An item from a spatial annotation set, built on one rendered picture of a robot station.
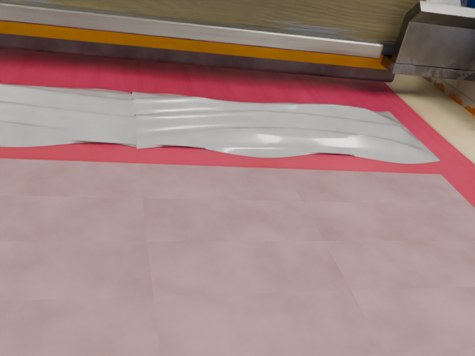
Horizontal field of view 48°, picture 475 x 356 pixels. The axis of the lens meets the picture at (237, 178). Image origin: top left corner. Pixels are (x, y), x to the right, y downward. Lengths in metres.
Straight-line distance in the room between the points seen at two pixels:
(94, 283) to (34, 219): 0.04
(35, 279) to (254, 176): 0.12
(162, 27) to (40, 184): 0.14
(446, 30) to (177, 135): 0.21
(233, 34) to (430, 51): 0.14
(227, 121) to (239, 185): 0.06
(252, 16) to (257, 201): 0.16
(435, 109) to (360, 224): 0.19
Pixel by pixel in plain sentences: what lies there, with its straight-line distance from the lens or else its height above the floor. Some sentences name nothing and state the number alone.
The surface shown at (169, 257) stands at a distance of 0.20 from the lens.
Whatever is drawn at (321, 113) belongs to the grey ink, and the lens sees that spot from 0.35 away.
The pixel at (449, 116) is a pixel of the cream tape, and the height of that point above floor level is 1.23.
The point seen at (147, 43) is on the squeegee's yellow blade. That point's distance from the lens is 0.37.
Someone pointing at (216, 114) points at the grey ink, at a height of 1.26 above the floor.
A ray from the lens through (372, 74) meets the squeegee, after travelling 0.42.
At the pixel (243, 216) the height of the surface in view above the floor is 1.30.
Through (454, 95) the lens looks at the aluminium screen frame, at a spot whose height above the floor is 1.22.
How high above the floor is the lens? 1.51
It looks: 60 degrees down
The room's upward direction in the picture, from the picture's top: 30 degrees clockwise
